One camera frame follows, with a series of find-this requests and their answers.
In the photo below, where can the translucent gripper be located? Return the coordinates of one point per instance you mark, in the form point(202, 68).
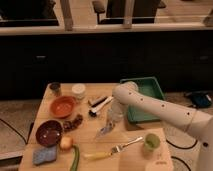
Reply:
point(116, 112)

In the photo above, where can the small blue-grey towel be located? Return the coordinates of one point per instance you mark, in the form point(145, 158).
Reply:
point(105, 130)

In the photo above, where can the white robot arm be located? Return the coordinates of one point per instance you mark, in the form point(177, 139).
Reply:
point(194, 122)

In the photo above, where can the black and white brush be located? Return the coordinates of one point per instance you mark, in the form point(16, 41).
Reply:
point(94, 111)

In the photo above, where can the green plastic tray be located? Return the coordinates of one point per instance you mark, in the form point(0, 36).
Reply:
point(148, 86)

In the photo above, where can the white cup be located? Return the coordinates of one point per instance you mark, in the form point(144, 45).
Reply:
point(78, 90)

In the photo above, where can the green cup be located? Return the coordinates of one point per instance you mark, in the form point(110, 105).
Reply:
point(152, 142)

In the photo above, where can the wooden cutting board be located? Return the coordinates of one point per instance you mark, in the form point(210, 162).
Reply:
point(136, 158)

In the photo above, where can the brown nut cluster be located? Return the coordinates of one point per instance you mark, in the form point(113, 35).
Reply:
point(74, 124)

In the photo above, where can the orange bowl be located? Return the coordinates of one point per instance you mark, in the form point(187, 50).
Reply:
point(62, 106)

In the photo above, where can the yellow onion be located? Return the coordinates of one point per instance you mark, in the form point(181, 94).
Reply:
point(66, 142)

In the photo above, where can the dark red bowl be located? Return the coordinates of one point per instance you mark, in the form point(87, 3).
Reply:
point(49, 133)

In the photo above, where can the blue sponge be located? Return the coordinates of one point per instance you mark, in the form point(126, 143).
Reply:
point(44, 155)

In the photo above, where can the dark handled brush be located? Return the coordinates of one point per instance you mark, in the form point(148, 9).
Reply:
point(96, 101)

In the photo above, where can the yellow handled fork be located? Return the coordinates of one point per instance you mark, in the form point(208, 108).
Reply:
point(114, 150)

